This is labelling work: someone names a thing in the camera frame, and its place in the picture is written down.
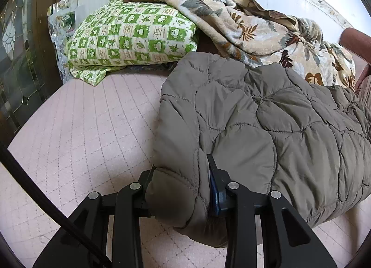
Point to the clear plastic bag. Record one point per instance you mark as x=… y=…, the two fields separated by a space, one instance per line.
x=62 y=21

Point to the floral beige blanket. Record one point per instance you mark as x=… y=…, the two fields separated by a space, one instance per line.
x=232 y=24

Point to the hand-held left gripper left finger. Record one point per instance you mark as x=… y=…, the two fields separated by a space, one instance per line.
x=136 y=198

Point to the wooden glass-panel door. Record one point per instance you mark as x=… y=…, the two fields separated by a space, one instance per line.
x=29 y=53

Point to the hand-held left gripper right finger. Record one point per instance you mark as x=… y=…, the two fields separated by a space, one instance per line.
x=216 y=198

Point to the green patterned pillow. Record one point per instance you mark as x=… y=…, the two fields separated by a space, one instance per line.
x=130 y=33

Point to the pink quilted mattress cover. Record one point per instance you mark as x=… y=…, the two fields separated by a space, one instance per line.
x=87 y=128

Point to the grey quilted jacket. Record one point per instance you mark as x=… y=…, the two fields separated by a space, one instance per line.
x=260 y=128

